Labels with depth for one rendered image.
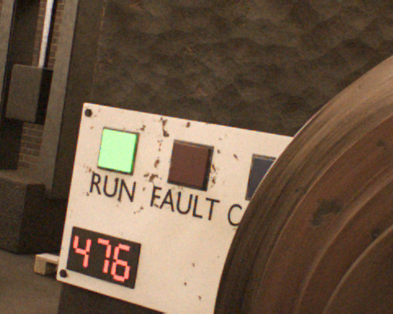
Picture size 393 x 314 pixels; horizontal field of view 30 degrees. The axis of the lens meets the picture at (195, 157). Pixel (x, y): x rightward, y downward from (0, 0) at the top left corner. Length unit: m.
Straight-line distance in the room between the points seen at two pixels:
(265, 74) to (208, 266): 0.18
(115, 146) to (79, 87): 5.13
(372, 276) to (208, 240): 0.30
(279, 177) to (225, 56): 0.22
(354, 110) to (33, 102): 5.56
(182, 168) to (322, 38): 0.17
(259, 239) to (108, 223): 0.25
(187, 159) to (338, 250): 0.26
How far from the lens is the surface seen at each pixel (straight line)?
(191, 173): 0.67
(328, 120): 0.49
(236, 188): 0.66
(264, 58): 0.68
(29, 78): 6.07
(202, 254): 0.68
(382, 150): 0.46
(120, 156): 0.71
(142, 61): 0.74
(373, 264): 0.40
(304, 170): 0.50
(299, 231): 0.48
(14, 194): 5.85
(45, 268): 5.30
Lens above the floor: 1.24
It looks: 3 degrees down
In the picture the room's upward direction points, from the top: 9 degrees clockwise
